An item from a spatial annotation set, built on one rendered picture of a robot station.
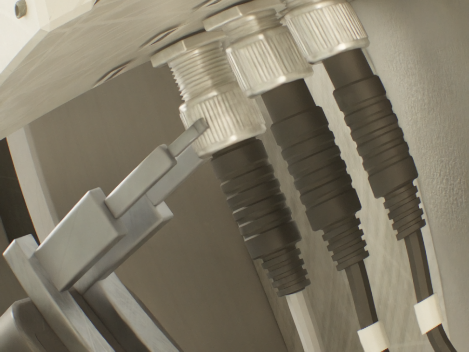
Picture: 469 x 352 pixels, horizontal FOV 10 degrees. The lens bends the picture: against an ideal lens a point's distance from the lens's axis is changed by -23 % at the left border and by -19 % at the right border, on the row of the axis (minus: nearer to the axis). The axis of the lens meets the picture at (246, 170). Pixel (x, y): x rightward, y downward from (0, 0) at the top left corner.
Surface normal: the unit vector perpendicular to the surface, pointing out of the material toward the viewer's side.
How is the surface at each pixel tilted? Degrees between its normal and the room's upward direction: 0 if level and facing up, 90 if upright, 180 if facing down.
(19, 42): 90
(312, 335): 55
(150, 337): 44
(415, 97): 90
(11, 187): 50
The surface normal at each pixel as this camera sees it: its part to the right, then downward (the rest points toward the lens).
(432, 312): 0.30, -0.22
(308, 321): 0.29, 0.01
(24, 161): -0.86, 0.35
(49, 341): 0.67, -0.59
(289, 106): -0.12, 0.01
